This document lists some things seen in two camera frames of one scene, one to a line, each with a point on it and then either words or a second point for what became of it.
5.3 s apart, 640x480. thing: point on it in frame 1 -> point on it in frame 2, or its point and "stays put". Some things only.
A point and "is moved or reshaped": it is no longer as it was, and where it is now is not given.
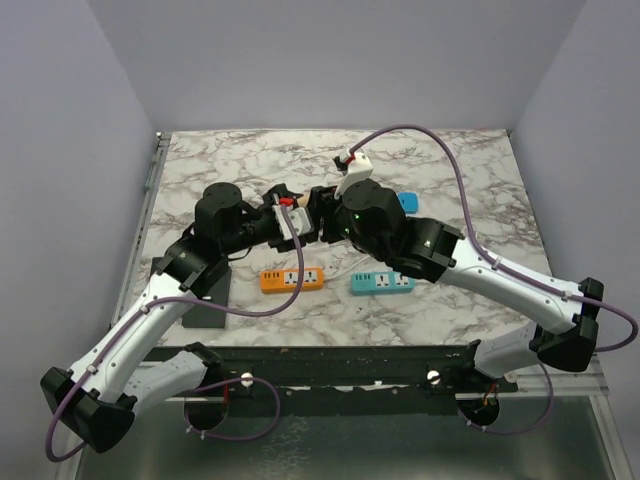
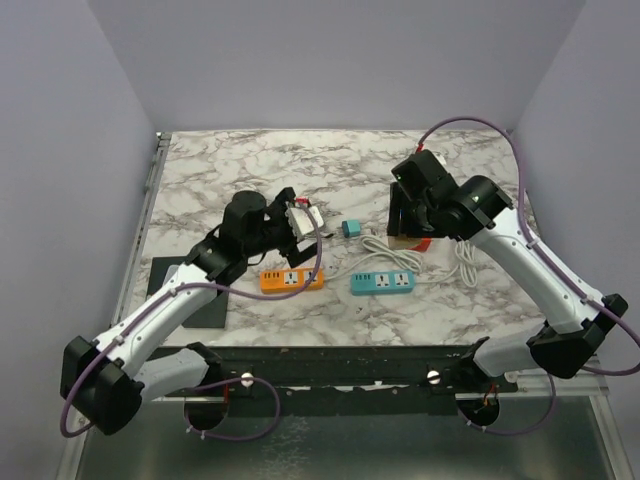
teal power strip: x=380 y=283 stays put
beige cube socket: x=303 y=200 is moved or reshaped
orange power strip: x=284 y=281 stays put
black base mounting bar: x=342 y=376 stays put
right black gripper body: x=324 y=203 -> x=408 y=217
